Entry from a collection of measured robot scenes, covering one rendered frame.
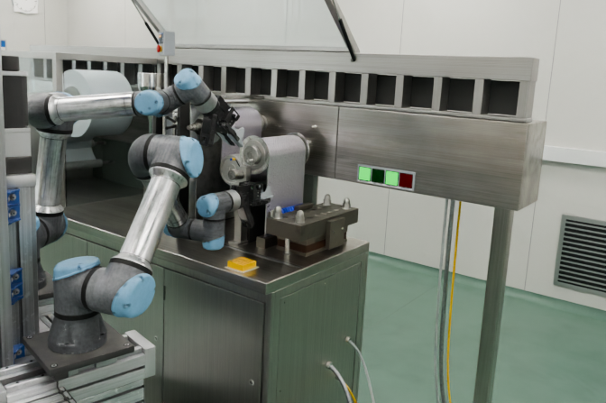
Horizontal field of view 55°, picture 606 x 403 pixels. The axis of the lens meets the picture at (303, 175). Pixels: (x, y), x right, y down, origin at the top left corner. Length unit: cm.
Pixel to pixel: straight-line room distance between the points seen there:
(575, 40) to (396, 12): 139
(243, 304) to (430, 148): 87
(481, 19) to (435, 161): 255
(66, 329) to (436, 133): 137
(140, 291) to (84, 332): 20
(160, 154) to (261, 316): 65
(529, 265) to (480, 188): 254
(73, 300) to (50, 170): 64
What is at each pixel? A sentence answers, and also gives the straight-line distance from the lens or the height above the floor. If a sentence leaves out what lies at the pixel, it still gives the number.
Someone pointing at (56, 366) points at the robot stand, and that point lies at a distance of 163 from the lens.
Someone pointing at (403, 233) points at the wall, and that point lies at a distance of 494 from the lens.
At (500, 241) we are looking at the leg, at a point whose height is 98.
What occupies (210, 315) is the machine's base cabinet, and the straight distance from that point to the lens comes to 214.
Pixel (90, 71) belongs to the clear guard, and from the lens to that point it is 288.
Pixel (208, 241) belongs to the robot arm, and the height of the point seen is 99.
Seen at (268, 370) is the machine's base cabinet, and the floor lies 59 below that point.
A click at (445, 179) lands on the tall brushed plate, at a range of 216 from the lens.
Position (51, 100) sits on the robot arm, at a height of 144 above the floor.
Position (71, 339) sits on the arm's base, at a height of 86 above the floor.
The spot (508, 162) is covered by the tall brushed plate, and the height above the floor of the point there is 130.
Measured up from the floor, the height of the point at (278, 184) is 114.
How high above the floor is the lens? 157
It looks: 10 degrees down
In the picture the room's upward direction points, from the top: 3 degrees clockwise
